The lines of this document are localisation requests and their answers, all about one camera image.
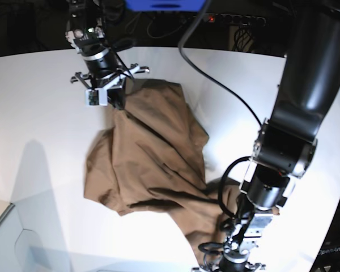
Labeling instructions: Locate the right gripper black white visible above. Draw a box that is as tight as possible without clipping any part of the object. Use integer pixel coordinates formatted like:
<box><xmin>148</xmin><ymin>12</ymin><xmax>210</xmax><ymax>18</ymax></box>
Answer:
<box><xmin>70</xmin><ymin>63</ymin><xmax>150</xmax><ymax>110</ymax></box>

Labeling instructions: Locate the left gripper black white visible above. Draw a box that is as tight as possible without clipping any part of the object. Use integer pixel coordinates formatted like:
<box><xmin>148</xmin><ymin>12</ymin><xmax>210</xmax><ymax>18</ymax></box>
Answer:
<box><xmin>191</xmin><ymin>261</ymin><xmax>266</xmax><ymax>272</ymax></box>

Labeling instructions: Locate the brown t-shirt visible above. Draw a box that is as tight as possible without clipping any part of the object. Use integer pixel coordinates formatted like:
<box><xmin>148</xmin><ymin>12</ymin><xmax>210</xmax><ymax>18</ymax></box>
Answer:
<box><xmin>84</xmin><ymin>79</ymin><xmax>226</xmax><ymax>263</ymax></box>

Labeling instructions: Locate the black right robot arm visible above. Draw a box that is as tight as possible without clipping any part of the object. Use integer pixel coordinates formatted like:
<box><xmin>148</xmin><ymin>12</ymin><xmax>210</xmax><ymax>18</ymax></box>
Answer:
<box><xmin>66</xmin><ymin>1</ymin><xmax>150</xmax><ymax>110</ymax></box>

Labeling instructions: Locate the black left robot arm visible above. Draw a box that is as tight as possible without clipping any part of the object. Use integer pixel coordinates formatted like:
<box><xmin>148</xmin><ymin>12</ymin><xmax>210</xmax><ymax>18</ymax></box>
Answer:
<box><xmin>198</xmin><ymin>1</ymin><xmax>340</xmax><ymax>271</ymax></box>

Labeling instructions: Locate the blue box overhead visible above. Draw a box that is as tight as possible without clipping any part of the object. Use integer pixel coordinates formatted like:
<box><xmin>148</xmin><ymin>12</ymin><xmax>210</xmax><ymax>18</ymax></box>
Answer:
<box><xmin>125</xmin><ymin>0</ymin><xmax>205</xmax><ymax>12</ymax></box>

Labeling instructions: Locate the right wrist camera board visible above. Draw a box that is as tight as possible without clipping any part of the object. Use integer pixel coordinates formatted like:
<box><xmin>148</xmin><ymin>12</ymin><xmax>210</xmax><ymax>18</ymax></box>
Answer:
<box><xmin>85</xmin><ymin>88</ymin><xmax>108</xmax><ymax>106</ymax></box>

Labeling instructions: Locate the black power strip red switch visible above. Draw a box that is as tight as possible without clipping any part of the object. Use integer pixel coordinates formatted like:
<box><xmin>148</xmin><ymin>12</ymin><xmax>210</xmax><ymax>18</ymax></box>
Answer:
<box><xmin>202</xmin><ymin>13</ymin><xmax>266</xmax><ymax>27</ymax></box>

